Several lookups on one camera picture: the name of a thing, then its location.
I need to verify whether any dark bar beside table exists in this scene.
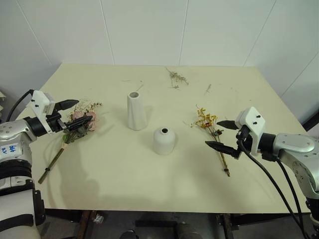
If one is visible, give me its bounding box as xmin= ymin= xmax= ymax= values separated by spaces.
xmin=302 ymin=112 xmax=319 ymax=133

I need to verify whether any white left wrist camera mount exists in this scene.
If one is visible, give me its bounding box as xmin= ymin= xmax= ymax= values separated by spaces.
xmin=25 ymin=90 xmax=56 ymax=136

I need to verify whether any dried green sprig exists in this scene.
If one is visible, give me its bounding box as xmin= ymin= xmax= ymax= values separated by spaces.
xmin=165 ymin=67 xmax=189 ymax=90

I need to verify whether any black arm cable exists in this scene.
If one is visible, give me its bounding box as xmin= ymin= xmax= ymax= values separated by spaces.
xmin=261 ymin=151 xmax=311 ymax=239
xmin=236 ymin=129 xmax=306 ymax=239
xmin=5 ymin=89 xmax=34 ymax=122

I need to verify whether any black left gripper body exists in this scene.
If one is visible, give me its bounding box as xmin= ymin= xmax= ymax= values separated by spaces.
xmin=46 ymin=111 xmax=68 ymax=134

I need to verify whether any pink flower bouquet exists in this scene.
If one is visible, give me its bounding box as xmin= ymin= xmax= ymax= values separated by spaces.
xmin=37 ymin=99 xmax=103 ymax=185

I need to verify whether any short round white vase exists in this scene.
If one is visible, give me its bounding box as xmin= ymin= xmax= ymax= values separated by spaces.
xmin=153 ymin=126 xmax=175 ymax=156

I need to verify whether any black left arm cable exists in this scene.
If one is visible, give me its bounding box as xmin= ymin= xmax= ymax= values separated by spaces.
xmin=5 ymin=89 xmax=34 ymax=122

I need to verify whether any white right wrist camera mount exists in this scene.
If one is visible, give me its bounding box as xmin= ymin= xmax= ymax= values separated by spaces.
xmin=235 ymin=107 xmax=266 ymax=156

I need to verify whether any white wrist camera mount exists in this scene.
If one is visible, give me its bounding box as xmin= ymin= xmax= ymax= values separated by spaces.
xmin=25 ymin=90 xmax=56 ymax=136
xmin=235 ymin=107 xmax=266 ymax=156

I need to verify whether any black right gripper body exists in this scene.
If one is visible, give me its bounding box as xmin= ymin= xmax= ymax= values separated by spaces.
xmin=233 ymin=125 xmax=253 ymax=160

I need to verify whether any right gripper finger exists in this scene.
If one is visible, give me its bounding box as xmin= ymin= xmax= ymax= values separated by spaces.
xmin=204 ymin=140 xmax=236 ymax=156
xmin=216 ymin=120 xmax=237 ymax=130

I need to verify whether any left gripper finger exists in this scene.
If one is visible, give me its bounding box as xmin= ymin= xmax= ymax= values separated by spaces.
xmin=65 ymin=115 xmax=94 ymax=131
xmin=55 ymin=99 xmax=80 ymax=111

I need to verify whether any tall white ceramic vase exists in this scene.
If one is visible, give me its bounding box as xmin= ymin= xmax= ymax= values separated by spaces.
xmin=127 ymin=91 xmax=148 ymax=131

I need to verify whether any white ribbed object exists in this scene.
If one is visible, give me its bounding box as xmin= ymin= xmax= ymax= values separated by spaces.
xmin=0 ymin=88 xmax=7 ymax=119

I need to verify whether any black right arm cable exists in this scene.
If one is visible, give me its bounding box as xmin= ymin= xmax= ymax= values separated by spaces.
xmin=261 ymin=151 xmax=311 ymax=239
xmin=236 ymin=129 xmax=306 ymax=239

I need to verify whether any rusty metal beam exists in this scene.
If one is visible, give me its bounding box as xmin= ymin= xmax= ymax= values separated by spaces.
xmin=221 ymin=213 xmax=235 ymax=239
xmin=74 ymin=210 xmax=98 ymax=239

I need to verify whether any yellow dried flower bouquet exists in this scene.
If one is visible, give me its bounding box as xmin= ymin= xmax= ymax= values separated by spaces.
xmin=190 ymin=105 xmax=231 ymax=178

